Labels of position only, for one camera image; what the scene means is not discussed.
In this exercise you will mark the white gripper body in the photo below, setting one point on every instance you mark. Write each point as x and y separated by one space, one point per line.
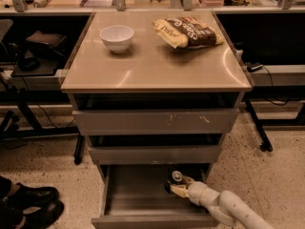
196 190

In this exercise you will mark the black shoe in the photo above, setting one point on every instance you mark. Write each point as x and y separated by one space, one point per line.
26 197
44 217

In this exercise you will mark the blue pepsi can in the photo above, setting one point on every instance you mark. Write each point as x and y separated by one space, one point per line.
174 177

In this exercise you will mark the brown and yellow chip bag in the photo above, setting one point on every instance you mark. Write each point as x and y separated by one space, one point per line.
186 32

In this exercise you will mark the small black device on desk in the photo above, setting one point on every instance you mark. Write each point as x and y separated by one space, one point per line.
253 67

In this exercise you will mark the grey drawer cabinet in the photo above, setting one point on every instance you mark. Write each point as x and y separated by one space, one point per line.
151 75

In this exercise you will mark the white ceramic bowl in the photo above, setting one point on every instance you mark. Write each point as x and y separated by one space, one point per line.
117 38

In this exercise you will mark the black desk leg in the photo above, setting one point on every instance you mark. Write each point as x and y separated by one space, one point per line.
266 145

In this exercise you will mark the lower black shoe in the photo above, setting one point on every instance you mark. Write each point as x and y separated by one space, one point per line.
44 217

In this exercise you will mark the middle grey drawer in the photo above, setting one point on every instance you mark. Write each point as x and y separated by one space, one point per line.
154 155

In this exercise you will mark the upper black shoe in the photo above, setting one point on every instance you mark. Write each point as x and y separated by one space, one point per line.
26 197

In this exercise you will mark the open bottom grey drawer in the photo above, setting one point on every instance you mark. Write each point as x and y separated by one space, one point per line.
135 198

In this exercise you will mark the top grey drawer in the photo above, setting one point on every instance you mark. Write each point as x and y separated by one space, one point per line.
155 122

